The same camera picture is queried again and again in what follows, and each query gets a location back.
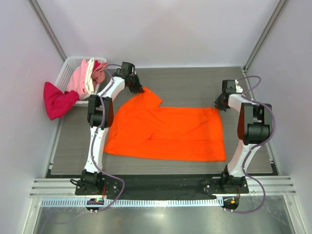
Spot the orange t-shirt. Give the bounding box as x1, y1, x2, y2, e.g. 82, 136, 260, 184
103, 88, 226, 162

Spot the magenta t-shirt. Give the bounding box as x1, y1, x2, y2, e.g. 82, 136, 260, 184
43, 82, 79, 120

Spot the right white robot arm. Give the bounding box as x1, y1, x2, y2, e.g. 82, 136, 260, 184
212, 79, 276, 194

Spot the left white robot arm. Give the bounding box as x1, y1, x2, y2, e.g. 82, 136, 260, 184
71, 62, 144, 196

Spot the salmon pink t-shirt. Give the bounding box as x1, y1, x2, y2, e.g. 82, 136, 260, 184
91, 60, 108, 85

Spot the white t-shirt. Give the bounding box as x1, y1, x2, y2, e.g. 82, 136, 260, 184
85, 58, 95, 95

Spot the light pink t-shirt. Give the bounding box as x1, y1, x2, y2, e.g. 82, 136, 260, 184
66, 59, 88, 100

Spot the white plastic laundry basket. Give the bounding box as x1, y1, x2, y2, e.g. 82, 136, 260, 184
54, 56, 107, 107

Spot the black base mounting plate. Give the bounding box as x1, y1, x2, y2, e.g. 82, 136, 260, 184
70, 173, 249, 200

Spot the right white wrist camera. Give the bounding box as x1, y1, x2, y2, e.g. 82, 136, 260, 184
234, 79, 243, 94

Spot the right aluminium frame post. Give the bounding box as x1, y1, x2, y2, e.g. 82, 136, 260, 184
242, 0, 289, 73

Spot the aluminium frame post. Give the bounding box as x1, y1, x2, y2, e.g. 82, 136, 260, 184
242, 0, 289, 73
28, 0, 67, 61

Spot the left aluminium frame post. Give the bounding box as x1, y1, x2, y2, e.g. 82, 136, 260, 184
28, 0, 67, 61

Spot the white slotted cable duct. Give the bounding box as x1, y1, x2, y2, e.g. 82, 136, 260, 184
41, 197, 223, 208

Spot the aluminium front rail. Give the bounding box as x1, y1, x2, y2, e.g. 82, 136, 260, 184
29, 175, 296, 198

